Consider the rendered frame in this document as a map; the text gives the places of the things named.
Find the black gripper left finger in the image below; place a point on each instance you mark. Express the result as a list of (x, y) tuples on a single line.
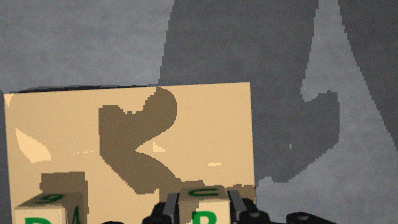
[(170, 210)]

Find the tan square mat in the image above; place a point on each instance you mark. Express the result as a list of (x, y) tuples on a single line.
[(125, 149)]

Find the tan block with green letter d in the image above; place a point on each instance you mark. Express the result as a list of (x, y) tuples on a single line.
[(51, 208)]

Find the cream letter block with green r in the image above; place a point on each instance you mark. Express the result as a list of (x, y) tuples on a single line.
[(204, 205)]

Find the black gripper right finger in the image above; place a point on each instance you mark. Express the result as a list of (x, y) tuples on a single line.
[(240, 215)]

